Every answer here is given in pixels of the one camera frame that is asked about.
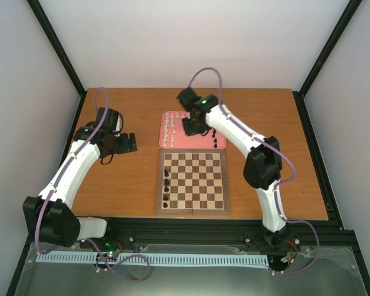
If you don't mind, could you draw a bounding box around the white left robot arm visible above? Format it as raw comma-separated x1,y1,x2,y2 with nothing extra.
23,107,137,254

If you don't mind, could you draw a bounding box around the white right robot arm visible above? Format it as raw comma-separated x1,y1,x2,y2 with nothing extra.
177,87,287,250

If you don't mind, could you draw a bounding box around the pink plastic tray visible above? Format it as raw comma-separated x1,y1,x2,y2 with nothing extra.
157,110,227,150

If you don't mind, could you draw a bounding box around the wooden chessboard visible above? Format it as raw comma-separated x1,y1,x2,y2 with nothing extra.
155,149,230,215

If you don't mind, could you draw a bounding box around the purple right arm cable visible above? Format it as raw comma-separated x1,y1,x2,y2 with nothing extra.
187,67,320,275

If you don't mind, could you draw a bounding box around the black aluminium frame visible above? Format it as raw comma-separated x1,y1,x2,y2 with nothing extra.
6,0,370,296

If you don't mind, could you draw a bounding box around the light blue cable duct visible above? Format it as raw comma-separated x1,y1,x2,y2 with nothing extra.
36,251,269,269

